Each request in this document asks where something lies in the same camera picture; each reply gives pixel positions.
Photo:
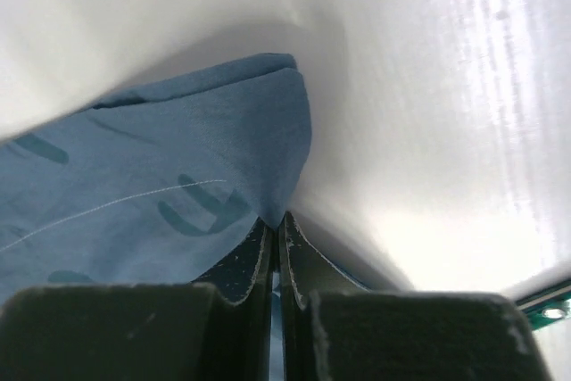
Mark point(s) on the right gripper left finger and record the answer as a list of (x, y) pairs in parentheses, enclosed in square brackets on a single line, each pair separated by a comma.
[(214, 328)]

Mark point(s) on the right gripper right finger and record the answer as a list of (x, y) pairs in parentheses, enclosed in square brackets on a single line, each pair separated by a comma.
[(336, 329)]

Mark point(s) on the blue letter-print cloth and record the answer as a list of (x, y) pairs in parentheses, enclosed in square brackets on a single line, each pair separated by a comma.
[(156, 184)]

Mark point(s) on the green-handled fork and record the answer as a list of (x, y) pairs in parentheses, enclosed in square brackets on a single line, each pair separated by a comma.
[(547, 306)]

